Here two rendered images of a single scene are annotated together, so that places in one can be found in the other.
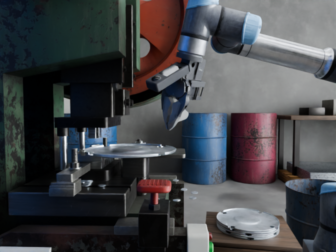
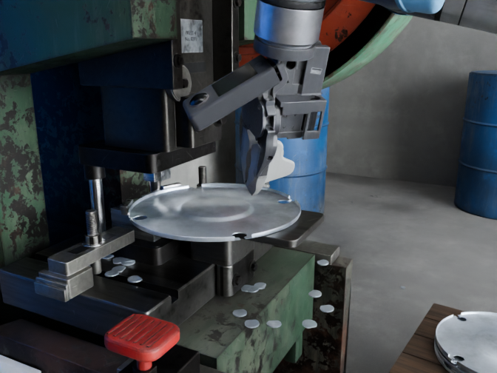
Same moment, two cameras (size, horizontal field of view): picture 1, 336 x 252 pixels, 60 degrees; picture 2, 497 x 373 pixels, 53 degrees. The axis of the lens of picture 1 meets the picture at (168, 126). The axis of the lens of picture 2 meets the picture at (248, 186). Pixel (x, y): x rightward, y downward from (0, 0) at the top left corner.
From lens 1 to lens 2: 0.38 m
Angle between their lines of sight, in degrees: 27
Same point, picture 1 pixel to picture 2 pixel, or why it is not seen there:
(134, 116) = (376, 73)
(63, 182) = (55, 275)
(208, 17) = not seen: outside the picture
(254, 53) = (475, 21)
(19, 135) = (28, 172)
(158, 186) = (133, 348)
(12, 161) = (15, 216)
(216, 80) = not seen: outside the picture
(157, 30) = not seen: outside the picture
